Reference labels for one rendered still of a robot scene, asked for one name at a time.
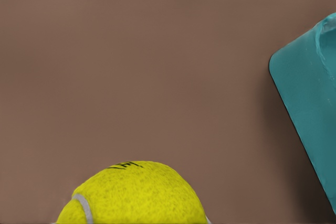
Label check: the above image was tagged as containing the yellow tennis ball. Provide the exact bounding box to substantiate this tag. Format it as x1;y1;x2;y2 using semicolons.
56;160;212;224

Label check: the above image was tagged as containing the teal plastic tray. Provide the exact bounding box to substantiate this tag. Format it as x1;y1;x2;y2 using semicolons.
268;12;336;216

